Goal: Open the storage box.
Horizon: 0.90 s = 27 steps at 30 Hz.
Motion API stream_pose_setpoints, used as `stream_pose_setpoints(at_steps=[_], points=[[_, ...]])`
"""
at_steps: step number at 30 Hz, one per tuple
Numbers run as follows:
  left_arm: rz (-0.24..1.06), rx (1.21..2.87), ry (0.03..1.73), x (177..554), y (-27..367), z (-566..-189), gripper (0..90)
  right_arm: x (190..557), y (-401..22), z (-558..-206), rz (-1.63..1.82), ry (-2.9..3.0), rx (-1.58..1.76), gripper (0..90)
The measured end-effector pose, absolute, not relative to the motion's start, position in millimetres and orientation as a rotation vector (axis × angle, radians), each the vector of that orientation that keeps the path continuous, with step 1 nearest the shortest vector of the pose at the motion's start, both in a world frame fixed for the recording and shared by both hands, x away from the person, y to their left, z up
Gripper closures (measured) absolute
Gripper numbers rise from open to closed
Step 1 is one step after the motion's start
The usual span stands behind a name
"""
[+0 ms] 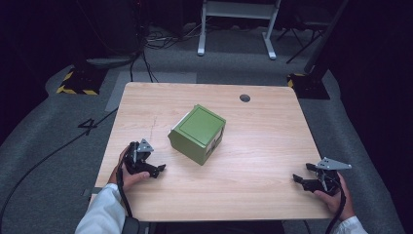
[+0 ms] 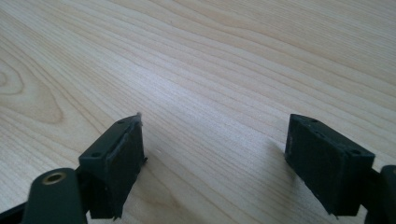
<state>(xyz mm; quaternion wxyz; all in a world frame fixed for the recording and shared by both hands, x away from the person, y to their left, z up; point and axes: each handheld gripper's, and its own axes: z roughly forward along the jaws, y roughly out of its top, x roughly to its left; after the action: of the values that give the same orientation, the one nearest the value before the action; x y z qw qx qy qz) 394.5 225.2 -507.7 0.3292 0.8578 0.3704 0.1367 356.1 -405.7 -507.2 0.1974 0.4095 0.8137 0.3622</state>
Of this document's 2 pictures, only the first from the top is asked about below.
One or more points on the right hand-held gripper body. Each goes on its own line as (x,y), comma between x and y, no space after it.
(328,183)

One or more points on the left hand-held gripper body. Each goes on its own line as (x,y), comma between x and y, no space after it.
(136,161)

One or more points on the green box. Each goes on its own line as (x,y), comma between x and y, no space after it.
(198,133)

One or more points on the person's left hand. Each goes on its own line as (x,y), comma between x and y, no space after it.
(130,180)

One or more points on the person's right hand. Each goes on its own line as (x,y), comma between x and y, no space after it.
(337,204)

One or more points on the black base with dark pole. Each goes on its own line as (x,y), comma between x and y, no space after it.
(310,86)

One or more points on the black base with yellow stripes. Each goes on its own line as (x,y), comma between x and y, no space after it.
(81,83)

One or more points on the white metal stand frame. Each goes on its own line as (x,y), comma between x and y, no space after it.
(238,9)

